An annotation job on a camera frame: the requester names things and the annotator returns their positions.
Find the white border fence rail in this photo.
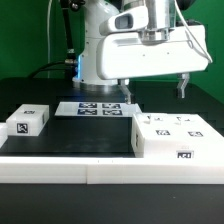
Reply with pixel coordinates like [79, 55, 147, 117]
[0, 122, 224, 185]

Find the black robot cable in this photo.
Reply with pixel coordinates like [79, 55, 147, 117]
[27, 0, 81, 79]

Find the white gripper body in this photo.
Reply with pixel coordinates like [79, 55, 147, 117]
[96, 26, 208, 80]

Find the white marker base plate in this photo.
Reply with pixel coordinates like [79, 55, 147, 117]
[55, 102, 141, 117]

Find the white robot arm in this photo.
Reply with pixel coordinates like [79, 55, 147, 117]
[73, 0, 212, 104]

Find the white cabinet body box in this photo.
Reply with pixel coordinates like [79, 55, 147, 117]
[131, 113, 224, 160]

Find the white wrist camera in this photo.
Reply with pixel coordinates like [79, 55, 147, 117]
[99, 6, 149, 36]

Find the white cabinet top block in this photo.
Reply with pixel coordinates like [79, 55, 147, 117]
[6, 104, 49, 136]

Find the white cabinet door panel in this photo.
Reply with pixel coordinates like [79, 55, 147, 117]
[135, 114, 174, 139]
[172, 114, 222, 139]

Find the white thin cable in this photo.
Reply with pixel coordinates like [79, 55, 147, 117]
[173, 0, 214, 64]

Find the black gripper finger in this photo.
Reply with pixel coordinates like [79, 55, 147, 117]
[177, 73, 190, 99]
[118, 79, 132, 104]

